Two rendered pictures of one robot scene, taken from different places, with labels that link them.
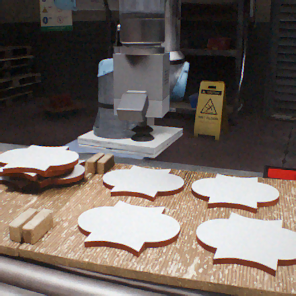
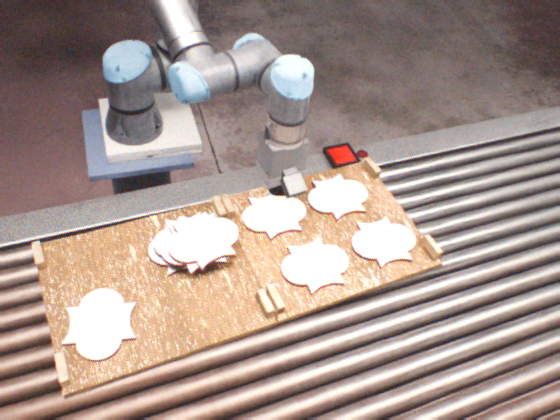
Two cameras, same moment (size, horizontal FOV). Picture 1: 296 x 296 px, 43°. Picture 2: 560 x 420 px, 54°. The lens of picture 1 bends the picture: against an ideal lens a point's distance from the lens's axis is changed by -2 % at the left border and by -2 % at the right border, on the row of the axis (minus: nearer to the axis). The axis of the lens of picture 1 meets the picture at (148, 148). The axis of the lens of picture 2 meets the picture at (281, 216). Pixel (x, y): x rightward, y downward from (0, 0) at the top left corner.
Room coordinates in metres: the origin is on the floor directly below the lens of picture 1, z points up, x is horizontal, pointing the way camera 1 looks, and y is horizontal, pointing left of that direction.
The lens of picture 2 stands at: (0.07, 0.61, 1.90)
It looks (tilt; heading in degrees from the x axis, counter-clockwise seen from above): 49 degrees down; 313
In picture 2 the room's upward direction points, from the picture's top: 9 degrees clockwise
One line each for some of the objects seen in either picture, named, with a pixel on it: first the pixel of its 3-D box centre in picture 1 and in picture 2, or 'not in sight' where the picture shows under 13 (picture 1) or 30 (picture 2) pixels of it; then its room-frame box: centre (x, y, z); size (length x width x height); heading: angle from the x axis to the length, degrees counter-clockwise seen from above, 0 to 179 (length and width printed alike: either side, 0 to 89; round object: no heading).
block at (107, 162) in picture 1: (106, 163); (227, 206); (0.74, 0.09, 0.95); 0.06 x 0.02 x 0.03; 165
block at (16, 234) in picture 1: (24, 224); (265, 303); (0.49, 0.18, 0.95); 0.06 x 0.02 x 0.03; 164
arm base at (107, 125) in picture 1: (117, 117); (133, 112); (1.15, 0.09, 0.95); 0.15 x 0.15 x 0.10
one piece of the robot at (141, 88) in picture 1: (137, 81); (286, 161); (0.65, 0.02, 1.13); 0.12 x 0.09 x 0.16; 166
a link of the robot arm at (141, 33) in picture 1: (140, 32); (285, 124); (0.67, 0.01, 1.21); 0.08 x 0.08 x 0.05
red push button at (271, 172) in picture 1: (281, 177); (341, 156); (0.73, -0.28, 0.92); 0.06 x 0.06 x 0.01; 71
